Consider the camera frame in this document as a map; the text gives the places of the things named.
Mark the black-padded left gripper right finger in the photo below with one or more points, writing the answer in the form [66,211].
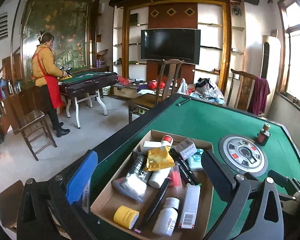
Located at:
[234,189]

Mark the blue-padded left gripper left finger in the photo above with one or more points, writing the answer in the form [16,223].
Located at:
[66,188]

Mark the long white grey box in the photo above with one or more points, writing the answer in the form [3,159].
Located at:
[190,207]

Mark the clear bag red item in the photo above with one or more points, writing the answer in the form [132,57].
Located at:
[176,186]

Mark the small grey box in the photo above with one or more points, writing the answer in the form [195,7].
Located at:
[186,148]

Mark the black snack packet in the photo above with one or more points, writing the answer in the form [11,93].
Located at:
[134,184]

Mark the black pen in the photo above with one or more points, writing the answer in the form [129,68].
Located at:
[153,206]

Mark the white pill bottle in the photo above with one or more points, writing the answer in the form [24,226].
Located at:
[167,217]

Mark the gold foil packet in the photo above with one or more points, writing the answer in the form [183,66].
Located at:
[159,159]

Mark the white bottle grey label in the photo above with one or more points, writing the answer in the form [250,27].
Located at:
[158,177]

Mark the round table control panel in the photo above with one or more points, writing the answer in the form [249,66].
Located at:
[243,155]

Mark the blue tissue packet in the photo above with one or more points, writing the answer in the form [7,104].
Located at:
[194,161]

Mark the green mahjong table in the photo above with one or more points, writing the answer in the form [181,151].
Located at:
[206,123]

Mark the dark jar cork lid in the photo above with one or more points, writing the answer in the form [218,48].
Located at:
[263,135]

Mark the cardboard tray box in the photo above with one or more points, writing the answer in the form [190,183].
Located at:
[109,200]

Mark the dark wooden chair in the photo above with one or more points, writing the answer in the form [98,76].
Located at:
[28,119]

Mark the white bottle red label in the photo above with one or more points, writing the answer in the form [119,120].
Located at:
[167,140]

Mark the maroon cloth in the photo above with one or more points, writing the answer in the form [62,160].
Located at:
[258,99]

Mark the white power adapter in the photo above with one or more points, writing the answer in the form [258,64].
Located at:
[148,145]

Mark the wooden chair with cloth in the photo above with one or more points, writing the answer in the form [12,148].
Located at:
[244,91]

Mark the pile of clothes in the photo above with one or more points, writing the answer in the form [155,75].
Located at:
[207,90]

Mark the low wooden tv bench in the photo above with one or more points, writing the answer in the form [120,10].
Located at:
[129,91]

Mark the woman in yellow jacket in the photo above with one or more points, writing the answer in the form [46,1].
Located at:
[46,75]

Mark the white standing air conditioner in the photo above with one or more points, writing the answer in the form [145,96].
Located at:
[271,53]

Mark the black flat television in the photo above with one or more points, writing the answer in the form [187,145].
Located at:
[171,43]

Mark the window with metal frame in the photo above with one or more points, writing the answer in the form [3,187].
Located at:
[290,19]

